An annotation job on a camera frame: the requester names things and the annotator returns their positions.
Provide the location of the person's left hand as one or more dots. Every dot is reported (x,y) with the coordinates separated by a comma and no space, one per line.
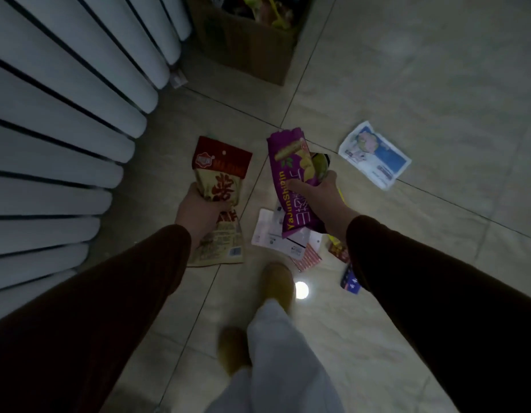
(196,212)

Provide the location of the person's right hand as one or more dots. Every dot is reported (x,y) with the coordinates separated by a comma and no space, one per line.
(321,202)

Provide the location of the person's right thumb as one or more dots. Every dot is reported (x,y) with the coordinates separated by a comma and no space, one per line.
(300,184)

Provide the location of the person's left thumb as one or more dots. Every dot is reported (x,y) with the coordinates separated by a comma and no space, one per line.
(218,206)

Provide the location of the red and beige snack packet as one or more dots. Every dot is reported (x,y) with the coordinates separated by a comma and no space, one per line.
(220,202)

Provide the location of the purple snack packet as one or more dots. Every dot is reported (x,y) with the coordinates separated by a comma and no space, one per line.
(291,171)

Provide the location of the person's left forearm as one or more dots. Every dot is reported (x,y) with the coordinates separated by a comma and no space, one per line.
(82,311)

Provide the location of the person's right forearm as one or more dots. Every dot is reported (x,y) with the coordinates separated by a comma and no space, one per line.
(450,305)

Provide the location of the white flat packet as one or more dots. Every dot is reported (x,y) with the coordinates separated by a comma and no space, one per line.
(272,234)

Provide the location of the red striped packet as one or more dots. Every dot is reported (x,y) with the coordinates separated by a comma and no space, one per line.
(307,258)

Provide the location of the dark red small packet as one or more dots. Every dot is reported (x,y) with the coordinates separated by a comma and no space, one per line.
(338,251)

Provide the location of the white and blue packet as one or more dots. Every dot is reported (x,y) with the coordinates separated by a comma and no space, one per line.
(374,155)

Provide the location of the person's tan right shoe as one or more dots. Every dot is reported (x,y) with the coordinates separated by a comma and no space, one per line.
(279,284)

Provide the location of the person's tan shoe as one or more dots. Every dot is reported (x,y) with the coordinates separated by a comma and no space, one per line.
(279,284)
(232,349)

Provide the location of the dark blue small packet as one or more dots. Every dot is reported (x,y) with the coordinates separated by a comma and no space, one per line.
(350,281)

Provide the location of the small white tag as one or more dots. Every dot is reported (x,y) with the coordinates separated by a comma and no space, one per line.
(178,77)

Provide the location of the person's tan left shoe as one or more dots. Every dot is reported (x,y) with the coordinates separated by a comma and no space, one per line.
(232,349)

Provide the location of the brown cardboard box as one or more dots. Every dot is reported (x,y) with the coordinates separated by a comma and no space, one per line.
(244,42)

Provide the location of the white radiator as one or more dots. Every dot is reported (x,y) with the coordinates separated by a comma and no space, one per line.
(63,137)

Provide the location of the person's legs in white trousers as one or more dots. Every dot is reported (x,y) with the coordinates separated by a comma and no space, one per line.
(278,365)

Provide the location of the colourful packets in box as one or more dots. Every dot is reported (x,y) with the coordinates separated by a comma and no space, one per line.
(265,8)

